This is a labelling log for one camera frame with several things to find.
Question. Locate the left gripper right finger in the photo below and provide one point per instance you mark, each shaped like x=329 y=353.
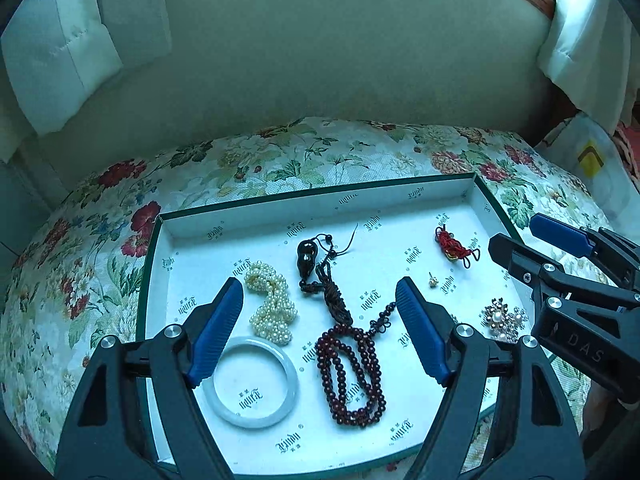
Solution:
x=533 y=434

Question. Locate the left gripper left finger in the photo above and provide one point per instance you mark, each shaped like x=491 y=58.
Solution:
x=134 y=413

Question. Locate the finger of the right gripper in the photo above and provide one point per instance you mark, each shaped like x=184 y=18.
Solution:
x=540 y=272
x=612 y=253

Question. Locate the white yellow pillow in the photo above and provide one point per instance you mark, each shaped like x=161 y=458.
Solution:
x=581 y=147

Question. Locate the floral bedspread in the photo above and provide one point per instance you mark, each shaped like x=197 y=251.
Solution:
x=78 y=272

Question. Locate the red blanket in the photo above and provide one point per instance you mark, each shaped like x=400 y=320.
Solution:
x=627 y=140

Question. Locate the green white jewelry tray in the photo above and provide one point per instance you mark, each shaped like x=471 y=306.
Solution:
x=384 y=231

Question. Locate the pearl gold flower brooch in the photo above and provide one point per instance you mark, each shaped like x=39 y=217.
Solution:
x=503 y=322

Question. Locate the left white curtain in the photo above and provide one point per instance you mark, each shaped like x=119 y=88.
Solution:
x=57 y=53

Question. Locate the right white curtain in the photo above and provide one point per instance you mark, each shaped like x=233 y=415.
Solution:
x=592 y=55

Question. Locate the white curtain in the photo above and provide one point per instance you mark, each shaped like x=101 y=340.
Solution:
x=57 y=53
x=592 y=55

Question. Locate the white jade bangle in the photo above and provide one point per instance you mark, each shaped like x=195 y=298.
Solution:
x=255 y=385

